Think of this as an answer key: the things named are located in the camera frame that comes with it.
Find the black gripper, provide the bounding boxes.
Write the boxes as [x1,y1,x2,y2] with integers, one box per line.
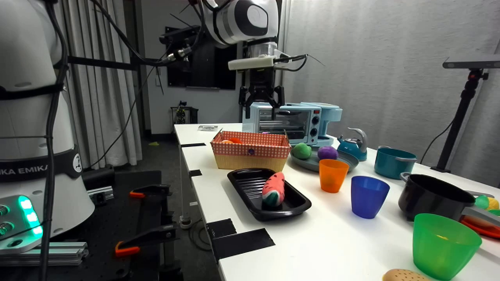
[237,69,287,124]

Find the watermelon plush toy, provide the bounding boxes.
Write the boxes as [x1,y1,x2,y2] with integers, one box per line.
[261,170,287,211]

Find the light blue toy oven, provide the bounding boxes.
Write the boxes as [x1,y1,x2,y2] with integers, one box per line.
[240,100,343,148]

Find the black oven tray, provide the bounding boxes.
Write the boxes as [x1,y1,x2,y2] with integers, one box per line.
[226,167,312,222]

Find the green round toy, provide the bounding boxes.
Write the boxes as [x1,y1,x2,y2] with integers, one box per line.
[289,142,314,163]

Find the grey teal plate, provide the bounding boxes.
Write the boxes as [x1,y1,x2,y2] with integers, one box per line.
[287,150,359,175]

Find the purple round toy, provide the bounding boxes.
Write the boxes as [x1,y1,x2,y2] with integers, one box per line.
[315,145,340,161]

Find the teal toy kettle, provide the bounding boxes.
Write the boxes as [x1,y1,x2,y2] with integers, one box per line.
[336,127,368,163]

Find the orange plastic cup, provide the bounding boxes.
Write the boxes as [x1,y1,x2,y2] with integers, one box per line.
[317,158,350,195]

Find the grey backdrop curtain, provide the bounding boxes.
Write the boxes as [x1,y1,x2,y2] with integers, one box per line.
[279,0,500,189]

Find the short black tape strip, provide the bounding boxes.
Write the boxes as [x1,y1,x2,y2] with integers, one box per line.
[206,217,239,241]

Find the blue plastic cup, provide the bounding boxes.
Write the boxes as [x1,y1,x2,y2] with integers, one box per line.
[350,175,390,220]

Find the teal toy pot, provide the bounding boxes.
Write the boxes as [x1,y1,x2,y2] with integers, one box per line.
[373,145,418,181]

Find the black clamp orange tip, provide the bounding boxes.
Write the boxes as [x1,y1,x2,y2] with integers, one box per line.
[114,223,176,259]
[128,184,170,202]

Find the black workbench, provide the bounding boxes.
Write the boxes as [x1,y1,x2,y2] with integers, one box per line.
[76,169,223,281]

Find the pale pleated curtain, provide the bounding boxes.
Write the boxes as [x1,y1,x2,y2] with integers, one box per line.
[40,0,145,170]

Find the toy burger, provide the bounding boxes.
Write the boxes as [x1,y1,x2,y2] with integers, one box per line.
[381,267,431,281]

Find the green plastic cup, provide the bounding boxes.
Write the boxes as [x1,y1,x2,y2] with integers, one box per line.
[411,213,482,281]

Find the green yellow toy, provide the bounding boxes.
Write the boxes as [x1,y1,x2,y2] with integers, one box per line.
[473,192,500,213]

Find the red orange toy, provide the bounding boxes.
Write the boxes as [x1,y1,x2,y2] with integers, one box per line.
[459,216,500,241]

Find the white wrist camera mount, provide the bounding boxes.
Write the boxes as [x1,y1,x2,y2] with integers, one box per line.
[226,53,286,72]

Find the black pot grey handle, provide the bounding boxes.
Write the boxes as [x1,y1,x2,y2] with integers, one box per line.
[396,173,500,230]

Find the black camera tripod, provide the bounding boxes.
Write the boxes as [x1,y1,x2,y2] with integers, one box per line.
[431,55,500,173]

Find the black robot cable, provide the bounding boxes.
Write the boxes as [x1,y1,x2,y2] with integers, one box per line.
[36,0,71,281]

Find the aluminium rail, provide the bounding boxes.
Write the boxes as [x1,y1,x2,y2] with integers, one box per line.
[0,241,90,269]

